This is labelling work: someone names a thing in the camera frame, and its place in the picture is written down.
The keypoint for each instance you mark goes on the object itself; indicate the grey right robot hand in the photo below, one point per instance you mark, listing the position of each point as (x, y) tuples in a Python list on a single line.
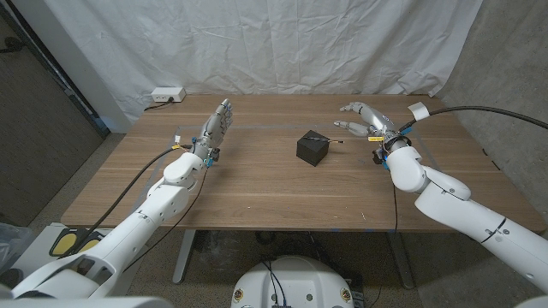
[(379, 122)]

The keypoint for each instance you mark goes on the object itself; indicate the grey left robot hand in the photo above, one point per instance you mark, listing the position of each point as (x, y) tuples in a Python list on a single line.
[(214, 128)]

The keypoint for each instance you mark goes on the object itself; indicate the black pen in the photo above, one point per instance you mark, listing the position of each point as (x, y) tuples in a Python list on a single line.
[(337, 141)]

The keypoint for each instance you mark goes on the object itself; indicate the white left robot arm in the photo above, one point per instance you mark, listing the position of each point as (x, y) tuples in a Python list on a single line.
[(137, 226)]

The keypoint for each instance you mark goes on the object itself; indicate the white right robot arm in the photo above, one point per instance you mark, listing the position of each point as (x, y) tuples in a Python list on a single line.
[(462, 214)]

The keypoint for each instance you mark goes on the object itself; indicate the black cube block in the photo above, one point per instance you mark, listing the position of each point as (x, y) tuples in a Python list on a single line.
[(311, 150)]

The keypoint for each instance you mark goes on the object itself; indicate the yellow label right wrist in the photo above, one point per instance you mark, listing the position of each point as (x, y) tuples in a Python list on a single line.
[(376, 138)]

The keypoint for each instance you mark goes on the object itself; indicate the white power strip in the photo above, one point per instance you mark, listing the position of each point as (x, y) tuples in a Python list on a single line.
[(168, 94)]

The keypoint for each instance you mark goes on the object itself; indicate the white wrinkled backdrop sheet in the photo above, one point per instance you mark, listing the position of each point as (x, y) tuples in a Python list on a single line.
[(265, 47)]

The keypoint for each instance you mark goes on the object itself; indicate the grey table leg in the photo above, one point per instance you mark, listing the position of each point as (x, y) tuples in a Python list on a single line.
[(401, 265), (184, 256)]

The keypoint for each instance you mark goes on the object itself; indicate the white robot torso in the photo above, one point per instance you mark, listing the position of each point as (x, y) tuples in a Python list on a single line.
[(295, 282)]

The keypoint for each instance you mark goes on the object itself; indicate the black yellow foot pedal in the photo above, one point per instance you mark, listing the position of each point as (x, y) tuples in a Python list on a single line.
[(65, 243)]

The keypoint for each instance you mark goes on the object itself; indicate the white floor platform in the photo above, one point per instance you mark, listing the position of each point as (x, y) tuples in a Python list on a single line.
[(38, 248)]

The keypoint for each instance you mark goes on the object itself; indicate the clear plastic bag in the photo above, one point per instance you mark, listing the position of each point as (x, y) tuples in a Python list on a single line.
[(13, 244)]

